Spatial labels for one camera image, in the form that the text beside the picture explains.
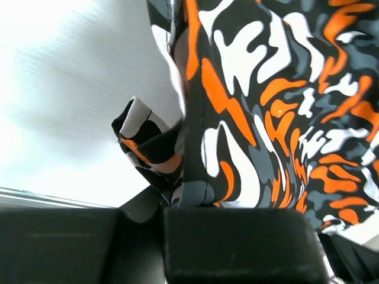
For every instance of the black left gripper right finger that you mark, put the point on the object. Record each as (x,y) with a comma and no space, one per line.
(208,245)

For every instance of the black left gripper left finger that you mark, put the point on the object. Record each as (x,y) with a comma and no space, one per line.
(77,245)

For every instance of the orange camouflage shorts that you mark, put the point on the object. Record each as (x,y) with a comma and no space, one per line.
(279,104)

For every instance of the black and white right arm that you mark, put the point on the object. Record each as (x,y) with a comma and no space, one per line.
(350,261)

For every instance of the aluminium table edge rail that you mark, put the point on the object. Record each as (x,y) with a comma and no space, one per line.
(15,198)

